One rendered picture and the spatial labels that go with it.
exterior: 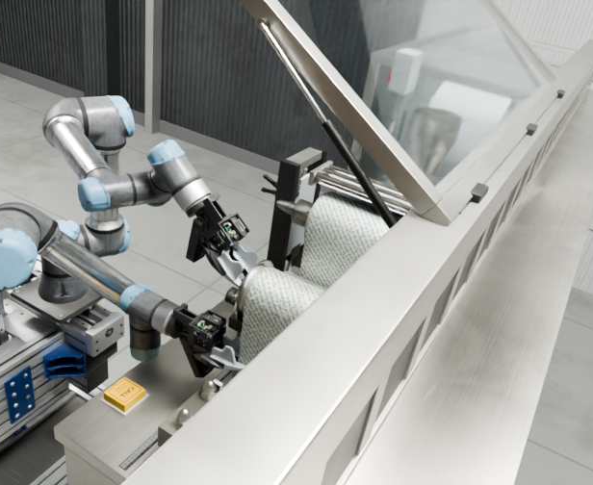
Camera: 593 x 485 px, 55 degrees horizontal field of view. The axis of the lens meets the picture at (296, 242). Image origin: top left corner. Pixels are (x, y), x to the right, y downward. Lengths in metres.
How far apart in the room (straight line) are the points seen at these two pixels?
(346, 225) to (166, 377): 0.62
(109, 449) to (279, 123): 3.69
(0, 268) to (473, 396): 0.92
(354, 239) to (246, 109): 3.69
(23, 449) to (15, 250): 1.20
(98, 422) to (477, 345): 0.89
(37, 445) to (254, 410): 1.93
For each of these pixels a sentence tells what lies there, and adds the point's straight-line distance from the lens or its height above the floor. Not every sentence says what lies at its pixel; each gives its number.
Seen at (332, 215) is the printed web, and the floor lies 1.39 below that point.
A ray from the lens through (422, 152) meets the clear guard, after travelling 0.84.
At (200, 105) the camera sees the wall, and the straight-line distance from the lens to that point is 5.17.
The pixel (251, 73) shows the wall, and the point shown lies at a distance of 4.80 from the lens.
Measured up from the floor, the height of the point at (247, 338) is 1.18.
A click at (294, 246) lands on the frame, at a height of 1.17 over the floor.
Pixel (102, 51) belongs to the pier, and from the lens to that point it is 5.61.
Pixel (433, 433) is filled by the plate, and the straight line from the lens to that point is 0.77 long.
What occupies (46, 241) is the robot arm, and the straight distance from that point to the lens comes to 1.41.
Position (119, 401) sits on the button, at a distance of 1.45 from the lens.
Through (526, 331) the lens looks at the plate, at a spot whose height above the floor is 1.44.
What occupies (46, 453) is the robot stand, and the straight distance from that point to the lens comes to 2.31.
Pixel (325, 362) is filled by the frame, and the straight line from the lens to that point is 0.49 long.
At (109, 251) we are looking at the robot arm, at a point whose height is 0.97.
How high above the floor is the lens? 1.98
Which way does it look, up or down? 30 degrees down
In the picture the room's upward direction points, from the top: 9 degrees clockwise
